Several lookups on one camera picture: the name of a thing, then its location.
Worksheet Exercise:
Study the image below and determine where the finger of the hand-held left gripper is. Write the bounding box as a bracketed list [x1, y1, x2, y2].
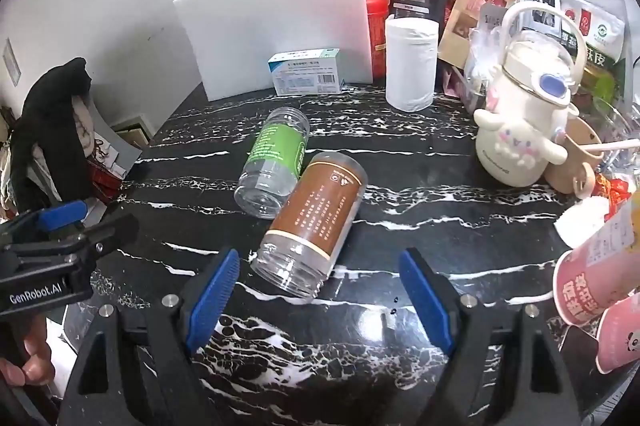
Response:
[10, 212, 140, 264]
[0, 200, 90, 241]

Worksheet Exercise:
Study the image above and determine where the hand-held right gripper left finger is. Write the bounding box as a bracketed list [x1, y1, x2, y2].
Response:
[57, 248, 241, 426]

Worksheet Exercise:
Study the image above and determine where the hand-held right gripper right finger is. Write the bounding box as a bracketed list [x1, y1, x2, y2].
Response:
[398, 248, 586, 426]

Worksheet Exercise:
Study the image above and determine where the clear cup brown label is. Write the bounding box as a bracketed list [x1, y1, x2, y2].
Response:
[249, 151, 370, 299]

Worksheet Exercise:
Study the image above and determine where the clear cup green label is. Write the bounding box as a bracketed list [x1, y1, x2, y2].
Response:
[234, 106, 311, 221]

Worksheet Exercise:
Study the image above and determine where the large pink paper cup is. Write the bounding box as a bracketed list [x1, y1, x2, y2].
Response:
[552, 233, 640, 328]

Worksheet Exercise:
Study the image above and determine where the small pink panda cup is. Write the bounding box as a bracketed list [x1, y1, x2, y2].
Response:
[594, 292, 640, 375]

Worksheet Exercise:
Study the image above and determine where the person's left hand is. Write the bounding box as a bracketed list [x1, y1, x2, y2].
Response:
[0, 316, 57, 389]

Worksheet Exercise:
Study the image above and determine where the red patterned bag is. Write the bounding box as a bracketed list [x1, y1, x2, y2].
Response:
[86, 153, 125, 205]

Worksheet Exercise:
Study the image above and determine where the black cloth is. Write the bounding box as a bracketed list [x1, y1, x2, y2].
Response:
[9, 58, 94, 207]

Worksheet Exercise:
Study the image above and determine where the white tissue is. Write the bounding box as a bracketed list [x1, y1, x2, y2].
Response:
[554, 195, 614, 247]

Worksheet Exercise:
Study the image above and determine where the beige mug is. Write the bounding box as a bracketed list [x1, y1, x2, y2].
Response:
[544, 116, 604, 201]

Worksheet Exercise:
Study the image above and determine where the white cartoon water bottle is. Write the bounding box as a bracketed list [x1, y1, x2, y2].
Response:
[472, 0, 587, 187]

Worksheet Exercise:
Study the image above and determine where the red snack packet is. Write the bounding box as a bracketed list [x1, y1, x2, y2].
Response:
[594, 170, 637, 217]

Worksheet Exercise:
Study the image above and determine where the clear plastic container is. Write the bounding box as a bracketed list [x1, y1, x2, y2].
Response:
[457, 26, 507, 113]

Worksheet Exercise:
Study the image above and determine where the white paper roll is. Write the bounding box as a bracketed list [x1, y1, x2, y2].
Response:
[383, 16, 440, 112]

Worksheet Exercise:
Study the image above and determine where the white and teal medicine box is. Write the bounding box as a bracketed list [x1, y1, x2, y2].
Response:
[266, 48, 346, 96]

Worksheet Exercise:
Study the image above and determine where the white foam board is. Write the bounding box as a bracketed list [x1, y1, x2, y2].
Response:
[172, 0, 374, 103]

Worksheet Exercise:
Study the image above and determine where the clear glass bowl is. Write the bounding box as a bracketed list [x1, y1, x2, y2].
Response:
[579, 94, 640, 179]

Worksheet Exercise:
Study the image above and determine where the red canister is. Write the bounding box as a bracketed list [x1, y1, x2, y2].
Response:
[366, 0, 391, 79]

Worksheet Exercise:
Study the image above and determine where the cardboard box with window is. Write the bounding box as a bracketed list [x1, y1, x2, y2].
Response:
[437, 0, 519, 72]

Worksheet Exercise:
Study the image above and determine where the green and white packet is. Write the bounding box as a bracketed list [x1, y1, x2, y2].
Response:
[570, 0, 629, 102]

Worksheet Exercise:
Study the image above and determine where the white packet red logo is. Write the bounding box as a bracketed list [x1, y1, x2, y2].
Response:
[558, 0, 598, 37]

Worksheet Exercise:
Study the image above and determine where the white wall switch plate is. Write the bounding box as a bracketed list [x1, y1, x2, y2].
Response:
[2, 38, 22, 82]

